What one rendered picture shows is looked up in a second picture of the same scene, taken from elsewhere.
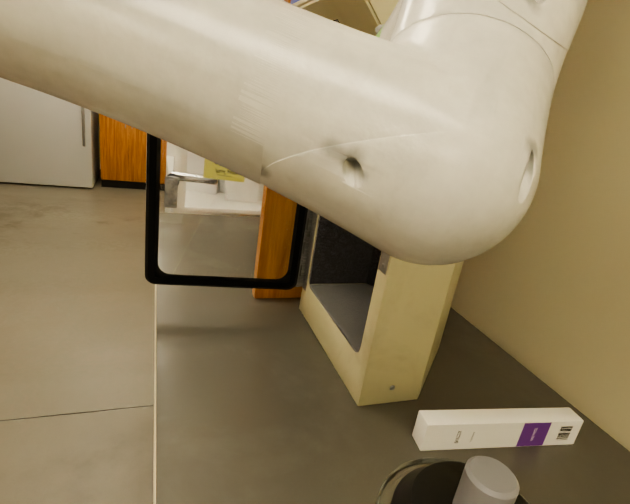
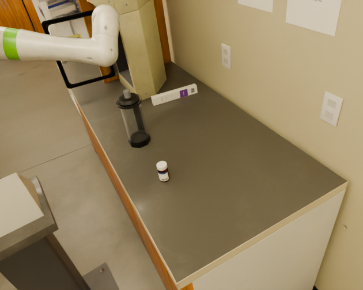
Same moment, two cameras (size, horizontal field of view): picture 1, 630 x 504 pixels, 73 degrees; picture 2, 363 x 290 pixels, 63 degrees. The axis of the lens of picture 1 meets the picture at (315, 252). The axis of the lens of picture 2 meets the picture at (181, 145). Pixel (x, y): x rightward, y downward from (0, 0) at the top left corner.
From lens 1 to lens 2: 1.06 m
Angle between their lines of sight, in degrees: 19
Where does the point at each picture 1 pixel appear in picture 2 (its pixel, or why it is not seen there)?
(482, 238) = (110, 61)
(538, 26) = (107, 31)
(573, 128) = not seen: outside the picture
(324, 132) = (86, 56)
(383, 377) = (142, 91)
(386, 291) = (131, 68)
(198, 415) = (97, 115)
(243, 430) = (108, 114)
